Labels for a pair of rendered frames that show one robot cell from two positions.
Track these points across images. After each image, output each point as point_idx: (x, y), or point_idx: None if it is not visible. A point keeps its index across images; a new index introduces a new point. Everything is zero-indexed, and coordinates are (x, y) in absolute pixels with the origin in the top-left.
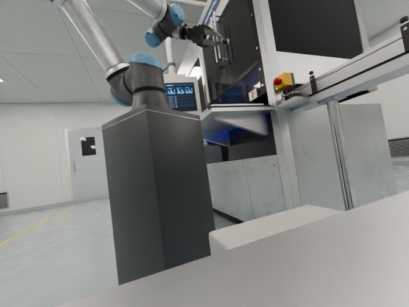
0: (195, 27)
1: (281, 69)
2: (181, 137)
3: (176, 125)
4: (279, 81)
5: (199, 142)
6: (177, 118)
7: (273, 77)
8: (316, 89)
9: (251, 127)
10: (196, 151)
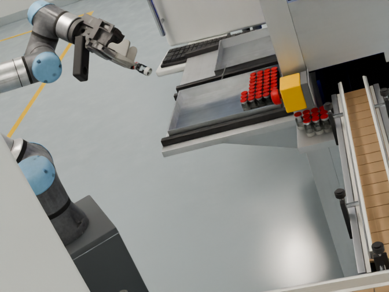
0: (89, 47)
1: (305, 42)
2: (90, 275)
3: (80, 266)
4: (277, 102)
5: (122, 259)
6: (79, 259)
7: (283, 66)
8: (337, 141)
9: (263, 141)
10: (118, 273)
